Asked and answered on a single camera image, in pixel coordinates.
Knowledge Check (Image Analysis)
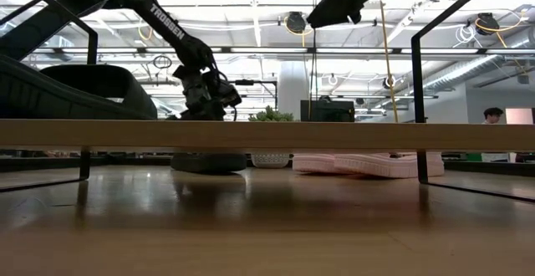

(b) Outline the black slide sandal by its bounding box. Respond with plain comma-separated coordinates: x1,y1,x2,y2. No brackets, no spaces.
0,55,159,120
170,151,248,174

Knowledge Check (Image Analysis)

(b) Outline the black control box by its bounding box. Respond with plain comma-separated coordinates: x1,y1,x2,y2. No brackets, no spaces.
299,99,356,122

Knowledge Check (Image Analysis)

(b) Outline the person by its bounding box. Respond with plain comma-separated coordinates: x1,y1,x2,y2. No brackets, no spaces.
480,106,512,163

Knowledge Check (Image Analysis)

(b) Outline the black ceiling cable reel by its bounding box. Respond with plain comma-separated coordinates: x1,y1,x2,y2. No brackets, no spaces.
474,11,526,37
283,11,309,35

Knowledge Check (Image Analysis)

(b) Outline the green plant in white pot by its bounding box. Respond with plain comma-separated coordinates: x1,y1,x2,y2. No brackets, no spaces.
248,105,296,169

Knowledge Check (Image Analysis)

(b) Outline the pink lit screen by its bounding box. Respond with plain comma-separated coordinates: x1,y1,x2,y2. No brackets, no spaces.
505,107,535,125

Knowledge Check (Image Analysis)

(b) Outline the wooden shelf with black frame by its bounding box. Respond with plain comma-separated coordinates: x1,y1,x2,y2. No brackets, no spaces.
0,0,535,204

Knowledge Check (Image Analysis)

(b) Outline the black hanging cable with coil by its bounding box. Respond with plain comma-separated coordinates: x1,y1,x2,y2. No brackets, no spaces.
310,27,318,122

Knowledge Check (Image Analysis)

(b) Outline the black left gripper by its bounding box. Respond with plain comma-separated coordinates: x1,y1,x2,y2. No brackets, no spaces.
173,64,242,121

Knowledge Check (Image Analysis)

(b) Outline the black metal stand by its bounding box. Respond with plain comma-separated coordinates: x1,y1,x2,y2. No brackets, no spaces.
233,79,279,110

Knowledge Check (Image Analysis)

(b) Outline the pink slide sandal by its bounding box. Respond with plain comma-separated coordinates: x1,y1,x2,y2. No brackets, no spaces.
291,152,360,175
334,151,446,180

